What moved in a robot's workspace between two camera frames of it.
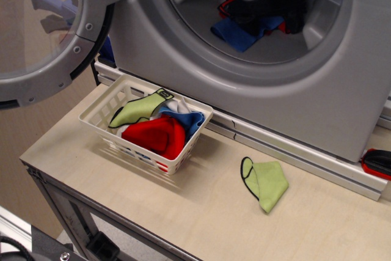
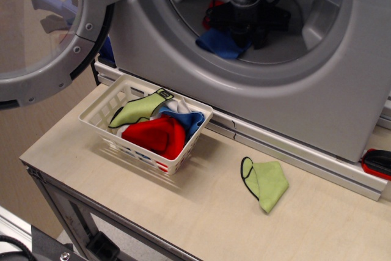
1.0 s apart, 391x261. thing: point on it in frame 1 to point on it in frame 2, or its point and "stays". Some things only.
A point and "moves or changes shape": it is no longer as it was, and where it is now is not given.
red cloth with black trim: (283, 25) moves or changes shape
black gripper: (277, 2) to (249, 18)
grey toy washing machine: (302, 53) stays
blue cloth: (239, 37) moves or changes shape
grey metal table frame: (70, 209) stays
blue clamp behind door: (65, 8) stays
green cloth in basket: (141, 107) stays
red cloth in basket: (165, 136) stays
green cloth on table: (266, 180) stays
